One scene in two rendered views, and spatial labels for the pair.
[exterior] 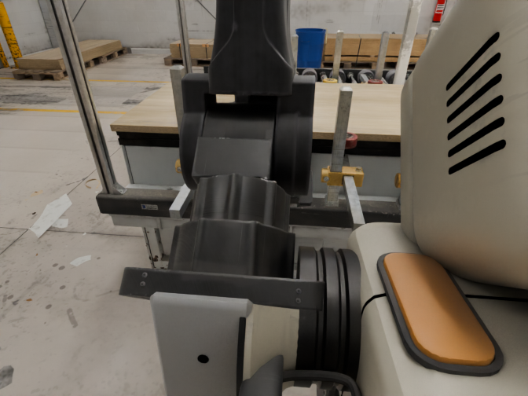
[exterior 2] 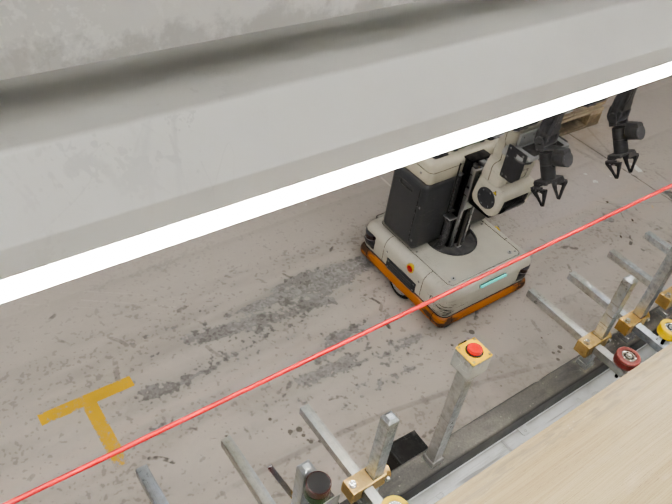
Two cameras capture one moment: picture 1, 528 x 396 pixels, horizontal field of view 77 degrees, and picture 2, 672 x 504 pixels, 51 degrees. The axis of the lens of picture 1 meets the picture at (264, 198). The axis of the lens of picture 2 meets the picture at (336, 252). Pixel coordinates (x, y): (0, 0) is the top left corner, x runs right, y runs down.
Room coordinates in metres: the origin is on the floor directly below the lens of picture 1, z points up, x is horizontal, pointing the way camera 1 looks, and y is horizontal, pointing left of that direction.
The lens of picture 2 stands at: (1.40, -2.64, 2.57)
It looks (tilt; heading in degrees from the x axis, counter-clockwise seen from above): 42 degrees down; 133
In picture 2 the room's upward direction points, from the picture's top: 9 degrees clockwise
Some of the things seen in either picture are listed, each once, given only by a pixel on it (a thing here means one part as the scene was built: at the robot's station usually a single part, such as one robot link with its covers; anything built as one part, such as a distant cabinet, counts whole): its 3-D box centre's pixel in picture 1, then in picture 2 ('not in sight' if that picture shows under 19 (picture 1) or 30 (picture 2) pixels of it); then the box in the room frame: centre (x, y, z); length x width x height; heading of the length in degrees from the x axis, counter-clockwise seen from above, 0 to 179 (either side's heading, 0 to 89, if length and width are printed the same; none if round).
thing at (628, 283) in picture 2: not in sight; (603, 327); (0.94, -0.74, 0.90); 0.04 x 0.04 x 0.48; 84
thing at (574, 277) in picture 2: not in sight; (615, 310); (0.89, -0.52, 0.80); 0.43 x 0.03 x 0.04; 174
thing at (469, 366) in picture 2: not in sight; (470, 360); (0.87, -1.47, 1.18); 0.07 x 0.07 x 0.08; 84
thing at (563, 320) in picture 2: not in sight; (574, 330); (0.87, -0.77, 0.83); 0.43 x 0.03 x 0.04; 174
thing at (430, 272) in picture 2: not in sight; (445, 254); (-0.09, -0.17, 0.16); 0.67 x 0.64 x 0.25; 174
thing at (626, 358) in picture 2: not in sight; (622, 365); (1.06, -0.79, 0.85); 0.08 x 0.08 x 0.11
